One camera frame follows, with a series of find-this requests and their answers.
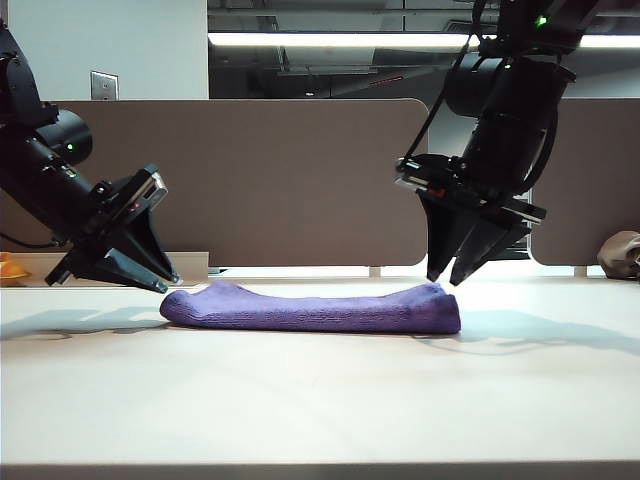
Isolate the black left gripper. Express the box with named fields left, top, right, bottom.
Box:
left=44, top=180, right=180, bottom=294

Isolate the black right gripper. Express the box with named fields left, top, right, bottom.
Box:
left=394, top=153, right=548, bottom=287

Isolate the purple microfiber cloth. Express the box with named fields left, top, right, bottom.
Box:
left=159, top=279, right=461, bottom=336

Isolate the orange object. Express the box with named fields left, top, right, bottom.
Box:
left=0, top=251, right=30, bottom=287

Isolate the brown desk divider panel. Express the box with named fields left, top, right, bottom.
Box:
left=0, top=98, right=430, bottom=268
left=528, top=97, right=640, bottom=267

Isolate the crumpled brown bag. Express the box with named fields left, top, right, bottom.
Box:
left=597, top=229, right=640, bottom=280

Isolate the long ceiling light strip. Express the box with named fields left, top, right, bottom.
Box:
left=208, top=32, right=640, bottom=50

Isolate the beige cable tray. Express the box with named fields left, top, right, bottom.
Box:
left=0, top=251, right=210, bottom=288

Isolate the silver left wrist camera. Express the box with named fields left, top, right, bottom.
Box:
left=124, top=164, right=170, bottom=217

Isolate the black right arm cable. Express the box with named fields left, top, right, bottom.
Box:
left=405, top=0, right=489, bottom=160

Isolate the metal wall switch plate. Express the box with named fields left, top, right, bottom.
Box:
left=89, top=69, right=120, bottom=100

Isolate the silver ventilation duct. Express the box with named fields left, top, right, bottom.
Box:
left=277, top=47, right=381, bottom=77

